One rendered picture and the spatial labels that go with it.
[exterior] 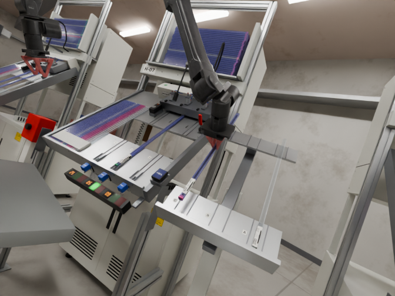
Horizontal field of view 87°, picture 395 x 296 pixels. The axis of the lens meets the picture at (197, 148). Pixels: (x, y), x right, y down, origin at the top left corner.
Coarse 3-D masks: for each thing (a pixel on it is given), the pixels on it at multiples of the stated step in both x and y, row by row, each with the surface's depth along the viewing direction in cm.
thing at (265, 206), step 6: (282, 144) 83; (282, 150) 81; (276, 162) 76; (276, 168) 74; (276, 174) 72; (270, 186) 68; (270, 192) 66; (270, 198) 64; (264, 204) 63; (264, 210) 61; (264, 216) 60; (264, 222) 59; (252, 246) 54
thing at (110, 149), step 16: (96, 144) 100; (112, 144) 100; (128, 144) 100; (96, 160) 90; (112, 160) 91; (128, 160) 90; (144, 160) 90; (160, 160) 90; (128, 176) 83; (144, 176) 83
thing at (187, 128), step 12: (132, 96) 144; (144, 96) 144; (156, 96) 144; (144, 120) 118; (156, 120) 117; (168, 120) 117; (180, 120) 117; (192, 120) 117; (180, 132) 108; (192, 132) 107
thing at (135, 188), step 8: (48, 144) 105; (56, 144) 99; (64, 152) 99; (72, 152) 93; (80, 160) 93; (88, 160) 88; (96, 168) 88; (104, 168) 84; (112, 176) 84; (120, 176) 80; (128, 184) 80; (136, 184) 76; (136, 192) 79
